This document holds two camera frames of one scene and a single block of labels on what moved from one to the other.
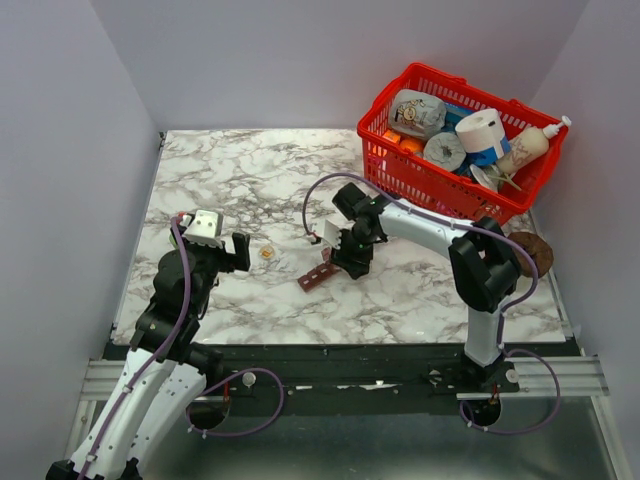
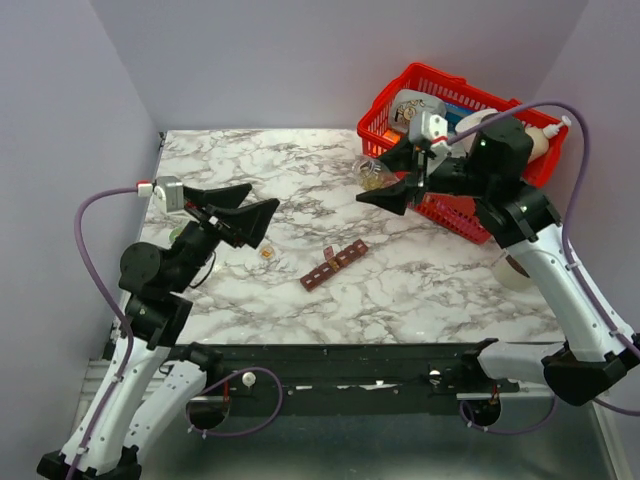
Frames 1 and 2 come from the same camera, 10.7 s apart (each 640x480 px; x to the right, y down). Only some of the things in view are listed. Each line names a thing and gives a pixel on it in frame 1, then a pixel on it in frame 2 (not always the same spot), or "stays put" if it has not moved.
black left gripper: x=238 y=261 → x=247 y=224
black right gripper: x=342 y=258 → x=401 y=157
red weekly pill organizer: x=315 y=277 stays put
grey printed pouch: x=416 y=113 stays put
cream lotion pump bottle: x=528 y=147 stays put
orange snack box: x=392 y=135 stays put
